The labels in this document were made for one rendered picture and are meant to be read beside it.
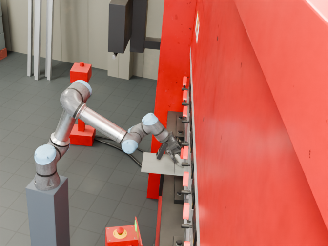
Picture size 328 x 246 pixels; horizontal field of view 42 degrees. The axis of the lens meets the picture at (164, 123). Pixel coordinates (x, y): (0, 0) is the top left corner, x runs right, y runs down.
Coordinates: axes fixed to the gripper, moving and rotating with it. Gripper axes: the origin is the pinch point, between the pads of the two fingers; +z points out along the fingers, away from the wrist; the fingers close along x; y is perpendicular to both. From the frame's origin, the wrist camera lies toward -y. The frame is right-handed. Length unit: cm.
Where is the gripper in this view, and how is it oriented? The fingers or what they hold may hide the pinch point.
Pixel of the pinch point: (181, 163)
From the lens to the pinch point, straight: 240.6
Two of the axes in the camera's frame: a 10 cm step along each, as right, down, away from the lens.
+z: 5.8, 7.2, 3.9
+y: 8.2, -4.8, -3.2
